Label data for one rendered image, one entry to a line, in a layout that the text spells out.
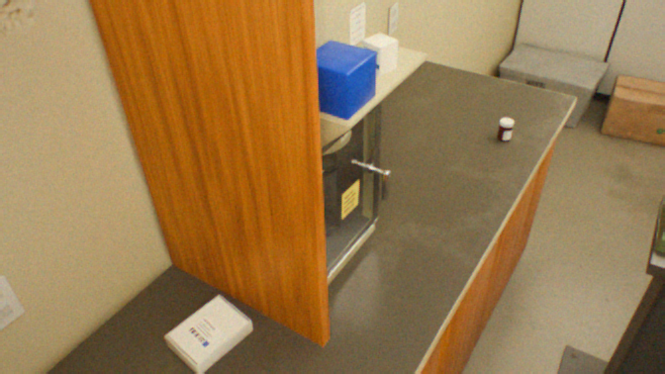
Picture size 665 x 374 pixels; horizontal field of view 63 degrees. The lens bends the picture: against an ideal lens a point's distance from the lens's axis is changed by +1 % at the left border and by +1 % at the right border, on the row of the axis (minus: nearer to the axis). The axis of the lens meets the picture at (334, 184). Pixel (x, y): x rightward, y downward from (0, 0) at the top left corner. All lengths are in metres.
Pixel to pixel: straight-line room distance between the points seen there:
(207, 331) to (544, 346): 1.64
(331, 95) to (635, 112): 3.07
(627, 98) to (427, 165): 2.21
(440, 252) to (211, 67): 0.83
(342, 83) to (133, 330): 0.82
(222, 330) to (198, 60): 0.63
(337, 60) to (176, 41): 0.28
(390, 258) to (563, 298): 1.43
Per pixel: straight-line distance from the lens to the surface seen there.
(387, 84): 1.06
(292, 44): 0.82
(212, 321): 1.33
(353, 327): 1.33
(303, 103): 0.85
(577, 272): 2.91
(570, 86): 3.77
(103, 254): 1.40
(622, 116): 3.87
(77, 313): 1.44
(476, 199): 1.69
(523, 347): 2.54
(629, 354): 2.02
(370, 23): 1.16
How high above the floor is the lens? 2.02
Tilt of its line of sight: 39 degrees down
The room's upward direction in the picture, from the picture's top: 2 degrees counter-clockwise
